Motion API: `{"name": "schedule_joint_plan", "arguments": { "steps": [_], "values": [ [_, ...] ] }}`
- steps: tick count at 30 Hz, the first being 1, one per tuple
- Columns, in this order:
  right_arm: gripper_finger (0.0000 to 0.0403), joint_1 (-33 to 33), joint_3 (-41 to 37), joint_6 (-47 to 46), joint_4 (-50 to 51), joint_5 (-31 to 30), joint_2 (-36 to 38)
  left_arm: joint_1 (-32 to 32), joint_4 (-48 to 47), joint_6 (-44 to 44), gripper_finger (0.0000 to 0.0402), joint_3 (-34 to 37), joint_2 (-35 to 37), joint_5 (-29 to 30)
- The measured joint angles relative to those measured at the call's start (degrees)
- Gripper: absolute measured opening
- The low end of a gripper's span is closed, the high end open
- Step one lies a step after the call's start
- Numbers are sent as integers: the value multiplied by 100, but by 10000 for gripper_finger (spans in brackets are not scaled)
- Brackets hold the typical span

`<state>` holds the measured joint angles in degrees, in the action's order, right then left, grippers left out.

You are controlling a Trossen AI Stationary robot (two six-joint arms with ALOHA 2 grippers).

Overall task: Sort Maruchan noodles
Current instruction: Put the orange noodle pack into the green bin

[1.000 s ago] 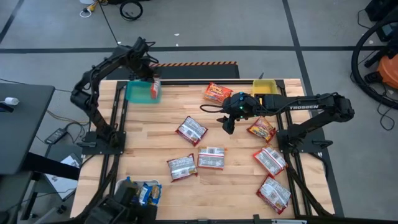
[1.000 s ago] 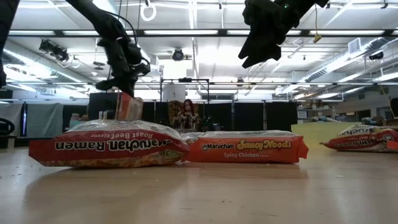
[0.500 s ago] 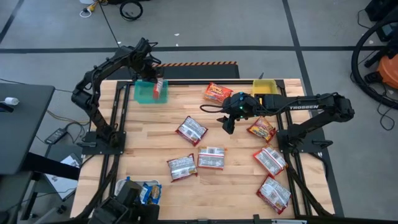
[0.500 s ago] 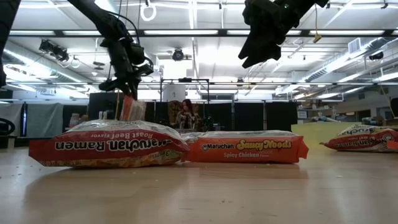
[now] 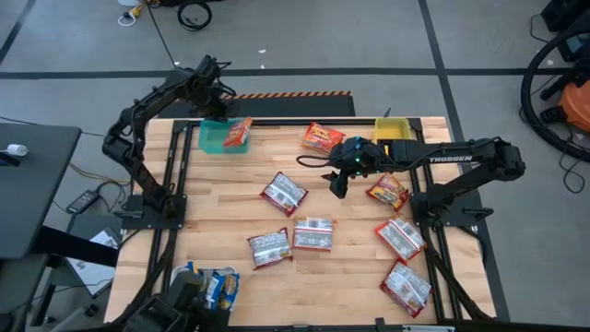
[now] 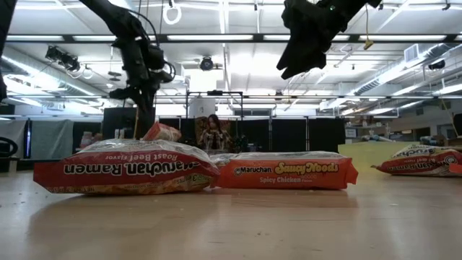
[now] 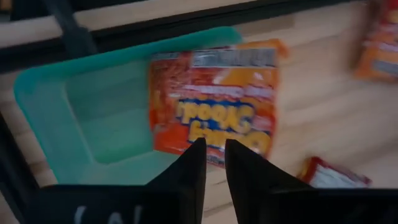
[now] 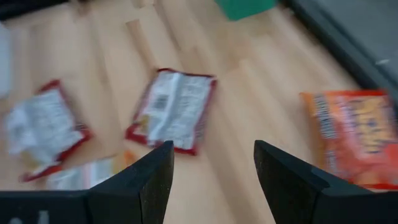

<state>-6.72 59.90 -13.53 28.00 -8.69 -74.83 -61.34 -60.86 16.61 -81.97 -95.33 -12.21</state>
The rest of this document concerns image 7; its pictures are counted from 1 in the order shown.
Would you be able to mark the red ramen noodle pack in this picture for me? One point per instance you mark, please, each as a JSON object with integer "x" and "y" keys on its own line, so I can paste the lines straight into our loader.
{"x": 332, "y": 177}

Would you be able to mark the teal plastic bin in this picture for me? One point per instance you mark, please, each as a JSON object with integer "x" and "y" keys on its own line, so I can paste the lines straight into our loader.
{"x": 109, "y": 124}

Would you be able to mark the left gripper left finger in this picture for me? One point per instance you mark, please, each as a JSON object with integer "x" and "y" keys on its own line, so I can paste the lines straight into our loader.
{"x": 180, "y": 199}

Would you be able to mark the orange ramen noodle pack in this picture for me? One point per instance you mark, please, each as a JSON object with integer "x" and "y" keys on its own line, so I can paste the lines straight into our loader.
{"x": 379, "y": 53}
{"x": 217, "y": 93}

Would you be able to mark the black metal table frame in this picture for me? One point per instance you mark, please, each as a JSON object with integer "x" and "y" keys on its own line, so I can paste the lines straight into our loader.
{"x": 124, "y": 34}

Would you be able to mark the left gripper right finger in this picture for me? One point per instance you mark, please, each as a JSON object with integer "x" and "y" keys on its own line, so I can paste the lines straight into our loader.
{"x": 264, "y": 199}

